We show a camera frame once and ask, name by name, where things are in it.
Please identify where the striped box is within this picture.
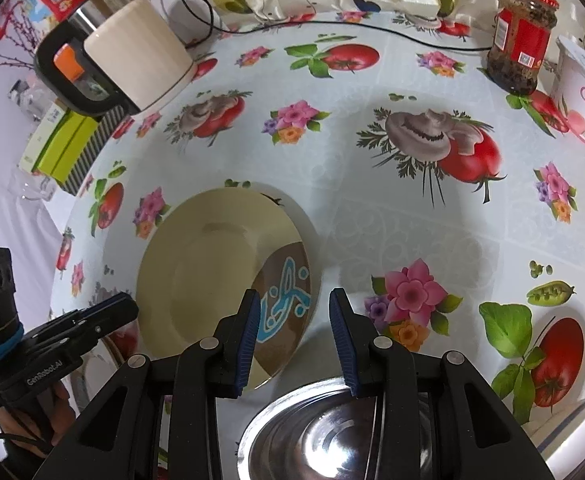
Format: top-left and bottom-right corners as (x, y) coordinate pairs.
(60, 107), (123, 196)

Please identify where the person's left hand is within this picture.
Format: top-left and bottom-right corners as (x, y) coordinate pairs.
(0, 384), (76, 455)

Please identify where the cream electric kettle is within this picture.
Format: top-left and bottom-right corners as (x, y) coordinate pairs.
(33, 0), (198, 116)

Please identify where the black cable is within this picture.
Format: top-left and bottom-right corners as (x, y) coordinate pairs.
(167, 0), (496, 53)

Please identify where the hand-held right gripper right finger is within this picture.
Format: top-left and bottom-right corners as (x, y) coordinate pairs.
(327, 287), (556, 480)

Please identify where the printed vegetable tablecloth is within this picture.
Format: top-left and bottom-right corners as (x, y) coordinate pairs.
(50, 7), (585, 480)

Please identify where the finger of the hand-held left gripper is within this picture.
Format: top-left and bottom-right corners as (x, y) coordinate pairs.
(78, 295), (139, 345)

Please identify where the glass jar with red lid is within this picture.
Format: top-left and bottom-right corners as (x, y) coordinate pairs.
(487, 0), (559, 96)

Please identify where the green box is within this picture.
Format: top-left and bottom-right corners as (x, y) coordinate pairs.
(20, 102), (98, 183)

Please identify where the cream plate with brown pattern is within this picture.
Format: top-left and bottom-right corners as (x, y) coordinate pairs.
(135, 187), (313, 392)

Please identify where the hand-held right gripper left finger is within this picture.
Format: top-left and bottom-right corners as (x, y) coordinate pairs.
(32, 289), (262, 480)

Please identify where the stainless steel bowl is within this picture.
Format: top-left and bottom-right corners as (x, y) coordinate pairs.
(237, 379), (453, 480)

